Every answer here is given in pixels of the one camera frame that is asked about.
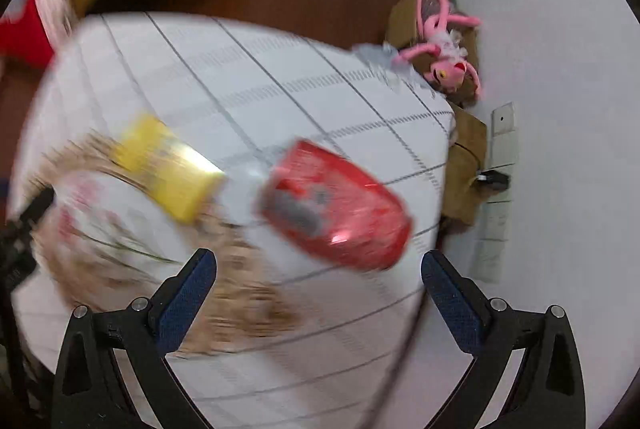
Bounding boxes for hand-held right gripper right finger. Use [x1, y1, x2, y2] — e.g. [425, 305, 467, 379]
[421, 250, 587, 429]

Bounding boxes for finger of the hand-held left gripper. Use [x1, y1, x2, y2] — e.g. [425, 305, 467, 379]
[17, 187, 55, 231]

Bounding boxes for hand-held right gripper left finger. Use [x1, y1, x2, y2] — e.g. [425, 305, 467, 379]
[51, 248, 217, 429]

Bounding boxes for red drink can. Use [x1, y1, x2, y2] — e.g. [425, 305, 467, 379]
[255, 139, 413, 272]

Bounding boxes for black plug charger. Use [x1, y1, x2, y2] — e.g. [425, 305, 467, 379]
[477, 169, 511, 190]

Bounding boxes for yellow snack packet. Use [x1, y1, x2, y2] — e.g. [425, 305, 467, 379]
[110, 114, 226, 225]

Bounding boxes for small cardboard box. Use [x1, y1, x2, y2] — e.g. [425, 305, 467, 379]
[442, 106, 489, 228]

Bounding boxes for red blanket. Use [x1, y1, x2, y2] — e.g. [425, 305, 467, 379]
[0, 0, 58, 70]

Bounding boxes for table with patterned cloth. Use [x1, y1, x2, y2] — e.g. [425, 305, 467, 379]
[10, 11, 458, 429]

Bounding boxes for pink plush toy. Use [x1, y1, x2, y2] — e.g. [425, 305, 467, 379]
[395, 0, 483, 100]

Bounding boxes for clear plastic bag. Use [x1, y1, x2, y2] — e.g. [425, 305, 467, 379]
[352, 41, 416, 77]

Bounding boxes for large cardboard box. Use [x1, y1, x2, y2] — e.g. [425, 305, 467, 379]
[387, 0, 479, 108]

